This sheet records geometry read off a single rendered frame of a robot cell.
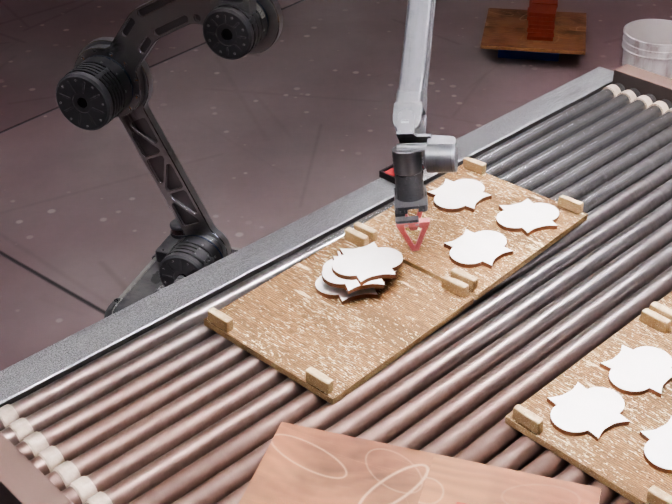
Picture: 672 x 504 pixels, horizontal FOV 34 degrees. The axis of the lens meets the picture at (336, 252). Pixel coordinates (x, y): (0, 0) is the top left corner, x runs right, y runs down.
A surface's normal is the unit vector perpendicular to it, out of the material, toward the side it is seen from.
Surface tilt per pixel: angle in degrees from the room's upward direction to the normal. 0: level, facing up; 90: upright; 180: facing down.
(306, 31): 0
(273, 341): 0
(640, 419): 0
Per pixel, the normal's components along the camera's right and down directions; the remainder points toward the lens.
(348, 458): -0.02, -0.83
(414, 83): -0.15, -0.51
